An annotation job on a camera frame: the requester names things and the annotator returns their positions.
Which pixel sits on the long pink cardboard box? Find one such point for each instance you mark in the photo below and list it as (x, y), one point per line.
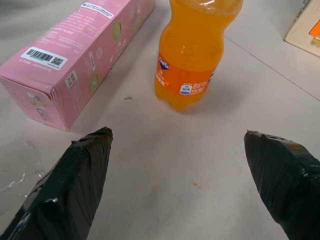
(72, 57)

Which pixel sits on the orange Fanta soda bottle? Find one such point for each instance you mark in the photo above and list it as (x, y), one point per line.
(190, 55)

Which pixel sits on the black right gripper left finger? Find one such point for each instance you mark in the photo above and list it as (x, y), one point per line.
(62, 190)

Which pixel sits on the beige board with orange patch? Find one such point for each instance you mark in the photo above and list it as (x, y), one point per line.
(303, 30)

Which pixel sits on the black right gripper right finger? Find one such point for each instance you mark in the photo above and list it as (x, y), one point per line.
(285, 180)

